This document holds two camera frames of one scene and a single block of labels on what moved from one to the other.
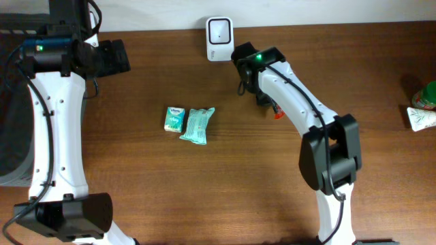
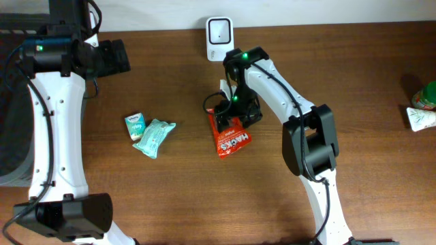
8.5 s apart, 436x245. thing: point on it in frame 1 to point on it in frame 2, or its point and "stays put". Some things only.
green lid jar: [426, 98] stays put
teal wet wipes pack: [197, 124] to [156, 133]
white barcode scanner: [220, 35] stays put
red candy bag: [280, 114] to [233, 136]
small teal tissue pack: [174, 119] to [135, 124]
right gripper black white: [261, 98] to [253, 111]
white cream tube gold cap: [421, 119] stays put
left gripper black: [116, 60] stays put
